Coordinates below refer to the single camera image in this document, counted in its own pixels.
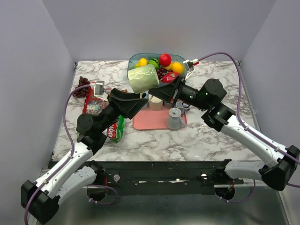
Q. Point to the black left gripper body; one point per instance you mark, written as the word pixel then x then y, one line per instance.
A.
pixel 108 116

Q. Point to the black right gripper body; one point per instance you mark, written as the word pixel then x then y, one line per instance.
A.
pixel 190 95

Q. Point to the green ceramic mug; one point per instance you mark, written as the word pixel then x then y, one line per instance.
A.
pixel 142 79

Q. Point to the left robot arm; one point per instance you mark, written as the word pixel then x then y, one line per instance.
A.
pixel 41 197

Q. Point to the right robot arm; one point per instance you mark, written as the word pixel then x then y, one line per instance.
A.
pixel 277 162

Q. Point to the small grey-purple mug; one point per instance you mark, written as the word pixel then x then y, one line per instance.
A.
pixel 183 107

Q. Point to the cream ceramic mug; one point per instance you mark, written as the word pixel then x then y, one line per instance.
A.
pixel 155 103

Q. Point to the light blue faceted mug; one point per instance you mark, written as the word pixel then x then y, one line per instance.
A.
pixel 145 95

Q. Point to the grey ceramic mug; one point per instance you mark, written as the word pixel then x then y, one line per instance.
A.
pixel 174 120

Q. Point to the red toy dragon fruit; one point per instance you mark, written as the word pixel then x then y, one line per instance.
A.
pixel 169 77

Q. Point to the colourful candy bag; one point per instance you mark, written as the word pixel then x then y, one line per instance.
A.
pixel 94 104

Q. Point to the Chuba cassava chips bag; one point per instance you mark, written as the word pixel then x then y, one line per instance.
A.
pixel 116 130

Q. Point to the dark grapes in container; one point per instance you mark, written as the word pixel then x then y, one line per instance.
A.
pixel 161 72

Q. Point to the pink plastic tray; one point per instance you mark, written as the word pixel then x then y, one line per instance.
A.
pixel 151 120

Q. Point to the orange toy fruit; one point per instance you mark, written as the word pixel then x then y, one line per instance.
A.
pixel 177 67

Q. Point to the red toy apple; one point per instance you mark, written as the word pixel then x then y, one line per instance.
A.
pixel 165 59

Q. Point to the green toy watermelon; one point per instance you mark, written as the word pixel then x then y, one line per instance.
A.
pixel 155 63

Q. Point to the red grape bunch on table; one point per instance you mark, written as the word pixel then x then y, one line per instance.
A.
pixel 82 88

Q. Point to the yellow toy lemon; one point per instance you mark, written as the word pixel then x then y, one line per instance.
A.
pixel 142 62

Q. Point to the teal plastic fruit container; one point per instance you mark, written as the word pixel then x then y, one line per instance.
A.
pixel 168 66

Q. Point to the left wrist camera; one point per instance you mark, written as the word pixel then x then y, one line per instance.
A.
pixel 100 91

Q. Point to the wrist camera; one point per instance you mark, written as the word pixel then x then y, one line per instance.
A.
pixel 100 91
pixel 189 66

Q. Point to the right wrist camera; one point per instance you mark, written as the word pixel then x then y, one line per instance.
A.
pixel 189 66

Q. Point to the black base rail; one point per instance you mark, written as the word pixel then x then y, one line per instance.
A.
pixel 164 188

